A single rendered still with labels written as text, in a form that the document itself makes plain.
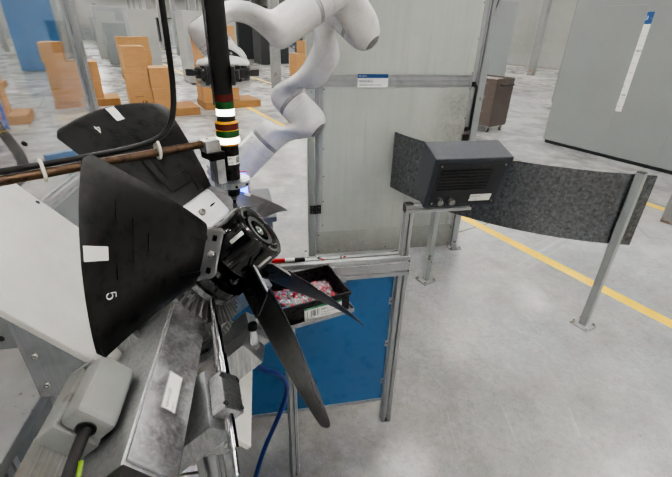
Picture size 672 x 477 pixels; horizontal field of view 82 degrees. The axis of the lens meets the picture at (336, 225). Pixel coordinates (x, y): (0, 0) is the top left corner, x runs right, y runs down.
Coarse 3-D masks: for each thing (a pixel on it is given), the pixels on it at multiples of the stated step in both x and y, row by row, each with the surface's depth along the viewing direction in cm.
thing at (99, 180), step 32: (96, 160) 45; (96, 192) 44; (128, 192) 48; (96, 224) 43; (128, 224) 47; (160, 224) 53; (192, 224) 59; (128, 256) 47; (160, 256) 52; (192, 256) 60; (96, 288) 42; (128, 288) 47; (160, 288) 53; (96, 320) 42; (128, 320) 47; (96, 352) 42
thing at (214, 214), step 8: (208, 192) 75; (192, 200) 73; (200, 200) 74; (208, 200) 75; (216, 200) 75; (192, 208) 73; (200, 208) 74; (208, 208) 74; (216, 208) 75; (224, 208) 76; (200, 216) 73; (208, 216) 74; (216, 216) 74; (224, 216) 75; (208, 224) 73
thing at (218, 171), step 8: (208, 144) 71; (216, 144) 72; (208, 152) 71; (216, 152) 72; (224, 152) 73; (216, 160) 73; (224, 160) 74; (216, 168) 74; (224, 168) 75; (216, 176) 75; (224, 176) 76; (240, 176) 80; (248, 176) 80; (216, 184) 77; (224, 184) 76; (232, 184) 76; (240, 184) 76; (248, 184) 78
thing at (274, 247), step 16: (240, 208) 73; (224, 224) 71; (240, 224) 69; (256, 224) 76; (224, 240) 70; (240, 240) 69; (256, 240) 69; (272, 240) 78; (224, 256) 70; (240, 256) 70; (256, 256) 70; (272, 256) 72; (224, 272) 72; (240, 272) 71; (208, 288) 70; (224, 288) 71; (240, 288) 76
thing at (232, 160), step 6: (228, 150) 74; (234, 150) 75; (228, 156) 75; (234, 156) 75; (228, 162) 75; (234, 162) 76; (228, 168) 76; (234, 168) 76; (228, 174) 77; (234, 174) 77; (228, 180) 77; (234, 180) 77; (228, 192) 79; (234, 192) 79
